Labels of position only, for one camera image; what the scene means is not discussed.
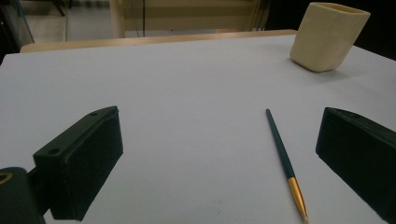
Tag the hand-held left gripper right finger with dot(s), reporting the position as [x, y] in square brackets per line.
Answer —
[361, 155]

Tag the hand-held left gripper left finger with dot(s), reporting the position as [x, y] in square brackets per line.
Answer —
[84, 161]

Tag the green and gold pen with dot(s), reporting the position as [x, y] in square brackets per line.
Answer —
[285, 161]

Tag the cream pen holder cup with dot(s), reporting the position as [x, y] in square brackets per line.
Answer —
[327, 37]

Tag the wooden table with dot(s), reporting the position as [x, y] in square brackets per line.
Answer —
[155, 39]

